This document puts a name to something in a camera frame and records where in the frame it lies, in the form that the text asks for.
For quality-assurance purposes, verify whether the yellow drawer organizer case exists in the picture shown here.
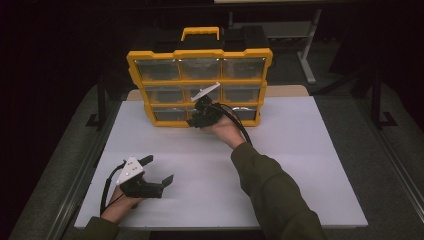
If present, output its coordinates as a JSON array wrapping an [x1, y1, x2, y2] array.
[[126, 25, 274, 128]]

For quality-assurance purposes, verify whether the metal floor rail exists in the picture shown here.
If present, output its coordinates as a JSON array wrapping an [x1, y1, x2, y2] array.
[[49, 99, 118, 240], [353, 98, 424, 218]]

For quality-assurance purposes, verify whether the hand-held gripper black cable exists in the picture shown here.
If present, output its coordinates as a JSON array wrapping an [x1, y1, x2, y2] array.
[[213, 103, 253, 145], [99, 161, 127, 216]]

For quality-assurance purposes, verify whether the person's right hand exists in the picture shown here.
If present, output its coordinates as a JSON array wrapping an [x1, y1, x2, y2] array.
[[203, 114, 246, 150]]

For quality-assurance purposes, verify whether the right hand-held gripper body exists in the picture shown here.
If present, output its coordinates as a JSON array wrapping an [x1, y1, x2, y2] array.
[[190, 82, 226, 129]]

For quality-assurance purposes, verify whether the black metal stand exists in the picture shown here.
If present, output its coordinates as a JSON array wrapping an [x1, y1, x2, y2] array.
[[85, 74, 108, 129], [369, 68, 398, 129]]

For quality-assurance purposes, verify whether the person's left hand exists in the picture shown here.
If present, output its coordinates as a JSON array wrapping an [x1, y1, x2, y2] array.
[[100, 187, 143, 224]]

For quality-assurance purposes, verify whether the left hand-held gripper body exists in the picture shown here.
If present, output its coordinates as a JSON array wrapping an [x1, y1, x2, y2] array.
[[115, 156, 163, 200]]

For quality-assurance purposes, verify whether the left hand-held gripper black cable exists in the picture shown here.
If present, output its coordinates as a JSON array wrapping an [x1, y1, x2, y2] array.
[[99, 161, 127, 216]]

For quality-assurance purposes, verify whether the grey desk with white legs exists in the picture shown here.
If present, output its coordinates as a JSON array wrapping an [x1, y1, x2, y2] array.
[[228, 8, 323, 85]]

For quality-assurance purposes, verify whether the right hand-held gripper black cable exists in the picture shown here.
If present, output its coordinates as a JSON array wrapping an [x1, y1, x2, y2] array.
[[213, 103, 253, 145]]

